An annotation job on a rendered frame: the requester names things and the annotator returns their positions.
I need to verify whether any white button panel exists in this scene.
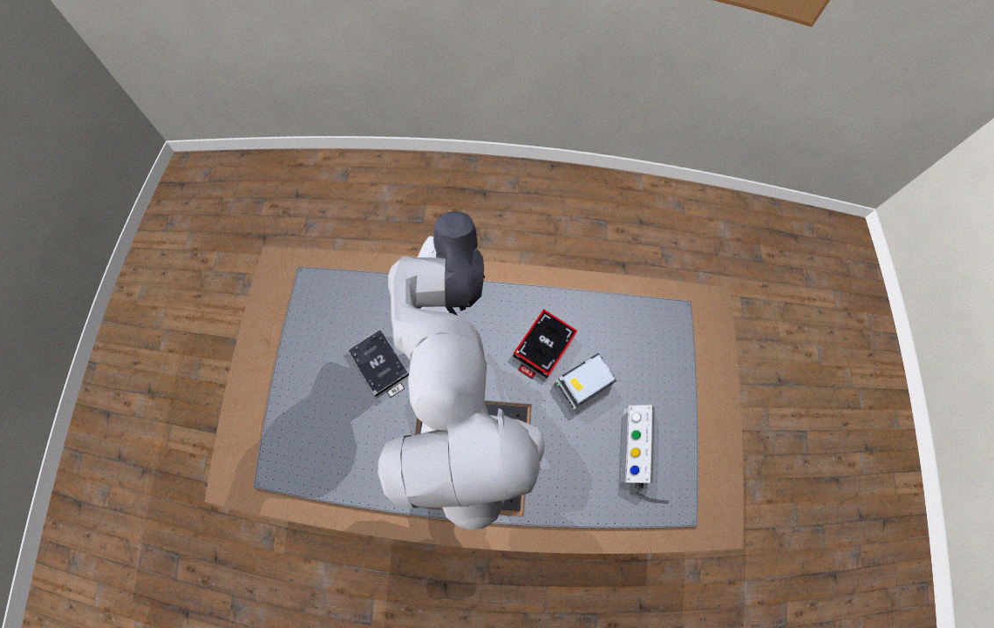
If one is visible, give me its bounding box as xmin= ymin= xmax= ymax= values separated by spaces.
xmin=620 ymin=405 xmax=669 ymax=503

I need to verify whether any black rectangular nest with red border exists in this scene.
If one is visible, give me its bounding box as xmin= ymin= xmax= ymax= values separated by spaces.
xmin=513 ymin=310 xmax=577 ymax=378

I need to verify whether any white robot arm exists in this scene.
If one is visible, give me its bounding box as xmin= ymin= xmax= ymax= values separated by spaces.
xmin=378 ymin=212 xmax=545 ymax=530

